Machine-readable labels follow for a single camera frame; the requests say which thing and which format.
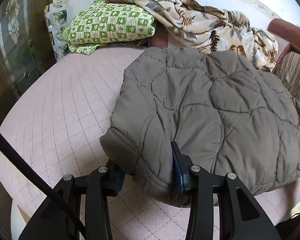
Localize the grey hooded puffer jacket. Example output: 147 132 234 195
100 48 300 207

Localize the pink quilted bed cover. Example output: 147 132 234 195
0 45 300 240

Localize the black pole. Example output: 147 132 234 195
0 134 86 237

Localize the striped floral brown cushion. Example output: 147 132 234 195
273 51 300 102

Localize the dark wooden glass-door wardrobe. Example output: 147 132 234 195
0 0 56 233

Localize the leaf-patterned beige blanket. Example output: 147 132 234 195
105 0 279 72

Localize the green white patterned pillow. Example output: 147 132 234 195
63 0 156 55

